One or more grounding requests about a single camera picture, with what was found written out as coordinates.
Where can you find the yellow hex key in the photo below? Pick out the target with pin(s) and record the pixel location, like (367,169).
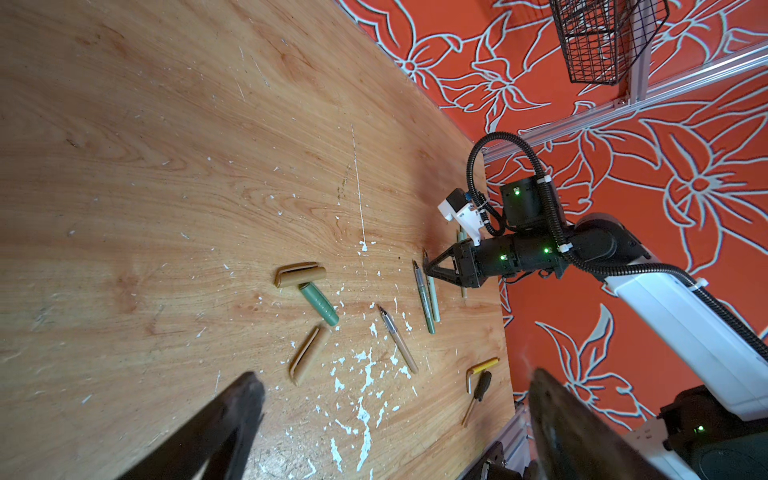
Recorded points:
(477,369)

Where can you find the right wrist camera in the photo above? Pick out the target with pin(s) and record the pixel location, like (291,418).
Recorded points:
(458,206)

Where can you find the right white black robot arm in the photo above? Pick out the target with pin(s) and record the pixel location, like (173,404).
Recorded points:
(717,430)

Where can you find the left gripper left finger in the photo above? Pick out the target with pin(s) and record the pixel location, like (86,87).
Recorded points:
(216,442)

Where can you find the light green pen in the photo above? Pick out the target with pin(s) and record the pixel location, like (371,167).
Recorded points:
(431,288)

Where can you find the dark green pen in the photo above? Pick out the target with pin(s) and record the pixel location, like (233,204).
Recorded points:
(424,298)

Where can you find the black wire mesh basket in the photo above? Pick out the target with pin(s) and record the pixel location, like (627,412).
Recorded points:
(601,40)

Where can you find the black handled screwdriver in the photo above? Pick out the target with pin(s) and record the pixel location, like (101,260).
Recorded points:
(478,395)

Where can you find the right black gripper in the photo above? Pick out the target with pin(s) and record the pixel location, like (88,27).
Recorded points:
(504,256)

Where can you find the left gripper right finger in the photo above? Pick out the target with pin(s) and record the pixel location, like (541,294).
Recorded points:
(573,443)

